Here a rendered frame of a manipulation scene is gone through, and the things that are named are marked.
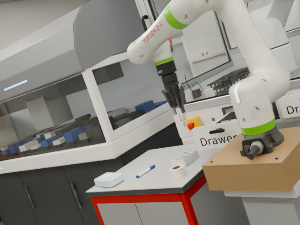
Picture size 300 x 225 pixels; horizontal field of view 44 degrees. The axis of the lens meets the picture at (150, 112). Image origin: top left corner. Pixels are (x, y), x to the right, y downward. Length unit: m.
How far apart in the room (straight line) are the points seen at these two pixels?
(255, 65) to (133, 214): 0.90
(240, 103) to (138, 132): 1.22
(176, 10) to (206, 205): 0.87
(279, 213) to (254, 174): 0.20
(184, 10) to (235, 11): 0.21
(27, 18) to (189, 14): 4.94
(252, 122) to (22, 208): 2.52
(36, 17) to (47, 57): 3.87
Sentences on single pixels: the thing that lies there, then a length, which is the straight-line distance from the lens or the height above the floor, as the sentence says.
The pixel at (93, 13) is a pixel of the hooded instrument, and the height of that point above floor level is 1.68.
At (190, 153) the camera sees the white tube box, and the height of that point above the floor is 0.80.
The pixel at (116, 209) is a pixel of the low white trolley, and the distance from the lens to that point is 1.91.
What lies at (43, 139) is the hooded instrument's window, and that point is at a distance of 2.73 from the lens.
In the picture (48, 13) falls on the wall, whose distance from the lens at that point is 6.42.
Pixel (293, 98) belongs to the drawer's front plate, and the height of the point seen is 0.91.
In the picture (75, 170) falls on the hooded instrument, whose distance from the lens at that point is 2.69.
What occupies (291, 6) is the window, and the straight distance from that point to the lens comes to 1.84.
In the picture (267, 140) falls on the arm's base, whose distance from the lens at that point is 1.36.
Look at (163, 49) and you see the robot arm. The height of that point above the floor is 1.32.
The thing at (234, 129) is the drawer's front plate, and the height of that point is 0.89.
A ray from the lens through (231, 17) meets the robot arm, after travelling 1.49.
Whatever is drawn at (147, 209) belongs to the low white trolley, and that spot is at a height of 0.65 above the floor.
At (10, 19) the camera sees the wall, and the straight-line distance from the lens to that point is 6.06.
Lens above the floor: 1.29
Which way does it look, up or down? 7 degrees down
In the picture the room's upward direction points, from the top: 19 degrees counter-clockwise
